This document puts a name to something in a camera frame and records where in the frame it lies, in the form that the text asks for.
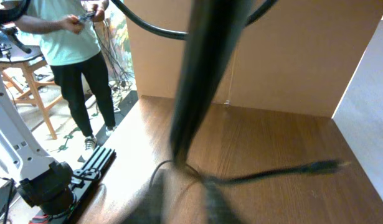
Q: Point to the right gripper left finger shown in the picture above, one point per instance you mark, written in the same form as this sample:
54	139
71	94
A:
172	201

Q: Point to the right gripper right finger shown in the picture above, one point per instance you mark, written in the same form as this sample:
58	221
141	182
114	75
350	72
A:
214	29

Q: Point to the black usb cable long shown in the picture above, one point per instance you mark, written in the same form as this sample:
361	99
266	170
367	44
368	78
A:
315	168

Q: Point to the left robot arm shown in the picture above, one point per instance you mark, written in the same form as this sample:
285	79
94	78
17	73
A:
41	180

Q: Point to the person in green shirt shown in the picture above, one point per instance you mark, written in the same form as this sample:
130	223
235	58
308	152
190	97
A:
73	53

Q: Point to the wooden stool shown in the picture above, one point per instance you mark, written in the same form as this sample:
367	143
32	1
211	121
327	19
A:
28	58

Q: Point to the black rail base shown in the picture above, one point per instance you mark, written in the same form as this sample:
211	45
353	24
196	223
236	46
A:
82	183

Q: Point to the cardboard panel wall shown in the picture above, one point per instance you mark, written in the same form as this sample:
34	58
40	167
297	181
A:
298	58

